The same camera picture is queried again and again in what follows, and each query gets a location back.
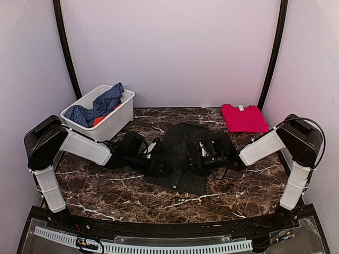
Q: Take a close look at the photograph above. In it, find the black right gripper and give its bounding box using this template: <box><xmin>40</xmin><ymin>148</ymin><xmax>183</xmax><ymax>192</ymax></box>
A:
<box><xmin>180</xmin><ymin>152</ymin><xmax>227</xmax><ymax>176</ymax></box>

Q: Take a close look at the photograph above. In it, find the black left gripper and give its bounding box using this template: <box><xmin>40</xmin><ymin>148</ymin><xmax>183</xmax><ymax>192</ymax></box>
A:
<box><xmin>126</xmin><ymin>152</ymin><xmax>173</xmax><ymax>176</ymax></box>

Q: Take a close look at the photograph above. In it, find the black striped garment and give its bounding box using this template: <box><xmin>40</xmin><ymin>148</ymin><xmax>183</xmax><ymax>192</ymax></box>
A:
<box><xmin>145</xmin><ymin>123</ymin><xmax>218</xmax><ymax>195</ymax></box>

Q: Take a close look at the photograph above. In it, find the red t-shirt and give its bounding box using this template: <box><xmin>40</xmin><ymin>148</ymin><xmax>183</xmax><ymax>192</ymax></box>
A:
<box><xmin>221</xmin><ymin>104</ymin><xmax>269</xmax><ymax>133</ymax></box>

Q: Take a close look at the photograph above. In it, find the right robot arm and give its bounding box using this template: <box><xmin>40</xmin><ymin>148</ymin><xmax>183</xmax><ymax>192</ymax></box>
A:
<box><xmin>182</xmin><ymin>114</ymin><xmax>326</xmax><ymax>230</ymax></box>

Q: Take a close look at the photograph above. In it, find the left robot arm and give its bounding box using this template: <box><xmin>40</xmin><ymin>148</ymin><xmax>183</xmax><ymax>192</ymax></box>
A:
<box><xmin>24</xmin><ymin>115</ymin><xmax>164</xmax><ymax>231</ymax></box>

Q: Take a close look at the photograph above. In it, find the white plastic laundry bin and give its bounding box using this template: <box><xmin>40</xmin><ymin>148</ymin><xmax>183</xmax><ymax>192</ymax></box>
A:
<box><xmin>60</xmin><ymin>85</ymin><xmax>135</xmax><ymax>141</ymax></box>

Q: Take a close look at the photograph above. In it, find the orange red garment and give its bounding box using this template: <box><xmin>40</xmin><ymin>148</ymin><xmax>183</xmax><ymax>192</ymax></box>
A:
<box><xmin>93</xmin><ymin>104</ymin><xmax>121</xmax><ymax>127</ymax></box>

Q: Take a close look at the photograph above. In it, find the blue checkered garment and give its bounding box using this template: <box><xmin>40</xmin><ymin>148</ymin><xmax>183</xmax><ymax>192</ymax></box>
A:
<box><xmin>64</xmin><ymin>83</ymin><xmax>124</xmax><ymax>128</ymax></box>

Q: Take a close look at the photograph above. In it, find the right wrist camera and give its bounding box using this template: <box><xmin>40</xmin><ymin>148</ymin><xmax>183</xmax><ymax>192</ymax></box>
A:
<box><xmin>210</xmin><ymin>132</ymin><xmax>235</xmax><ymax>156</ymax></box>

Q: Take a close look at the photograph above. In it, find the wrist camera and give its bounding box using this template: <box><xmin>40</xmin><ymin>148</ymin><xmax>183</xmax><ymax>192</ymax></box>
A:
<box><xmin>210</xmin><ymin>132</ymin><xmax>235</xmax><ymax>156</ymax></box>
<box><xmin>119</xmin><ymin>132</ymin><xmax>160</xmax><ymax>156</ymax></box>

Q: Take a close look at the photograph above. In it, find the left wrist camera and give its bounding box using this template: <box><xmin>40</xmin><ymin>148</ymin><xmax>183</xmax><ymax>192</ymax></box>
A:
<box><xmin>119</xmin><ymin>132</ymin><xmax>160</xmax><ymax>156</ymax></box>

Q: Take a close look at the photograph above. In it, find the white slotted cable duct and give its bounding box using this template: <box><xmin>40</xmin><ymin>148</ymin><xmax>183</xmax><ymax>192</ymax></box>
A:
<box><xmin>33</xmin><ymin>226</ymin><xmax>253</xmax><ymax>253</ymax></box>

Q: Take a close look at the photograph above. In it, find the black front rail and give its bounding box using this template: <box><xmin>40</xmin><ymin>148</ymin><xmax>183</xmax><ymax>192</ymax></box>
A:
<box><xmin>29</xmin><ymin>205</ymin><xmax>315</xmax><ymax>239</ymax></box>

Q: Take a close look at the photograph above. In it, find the black frame post right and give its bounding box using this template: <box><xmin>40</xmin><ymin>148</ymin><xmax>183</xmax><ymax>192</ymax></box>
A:
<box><xmin>257</xmin><ymin>0</ymin><xmax>288</xmax><ymax>111</ymax></box>

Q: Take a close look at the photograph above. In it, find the black frame post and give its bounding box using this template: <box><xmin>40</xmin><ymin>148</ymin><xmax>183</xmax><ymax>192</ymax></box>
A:
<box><xmin>257</xmin><ymin>0</ymin><xmax>288</xmax><ymax>111</ymax></box>
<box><xmin>52</xmin><ymin>0</ymin><xmax>82</xmax><ymax>99</ymax></box>

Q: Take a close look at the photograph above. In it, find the black frame post left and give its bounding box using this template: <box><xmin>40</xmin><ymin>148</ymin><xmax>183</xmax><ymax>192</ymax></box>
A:
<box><xmin>52</xmin><ymin>0</ymin><xmax>82</xmax><ymax>99</ymax></box>

